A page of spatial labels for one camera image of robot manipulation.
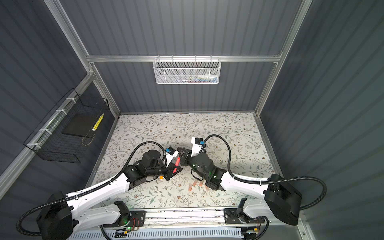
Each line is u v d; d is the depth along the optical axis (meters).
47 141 0.63
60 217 0.39
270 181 0.45
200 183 0.85
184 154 0.69
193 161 0.66
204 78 0.91
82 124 0.75
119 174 0.55
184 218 0.75
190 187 0.84
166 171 0.68
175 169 0.72
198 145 0.67
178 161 0.73
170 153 0.68
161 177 0.68
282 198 0.42
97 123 0.77
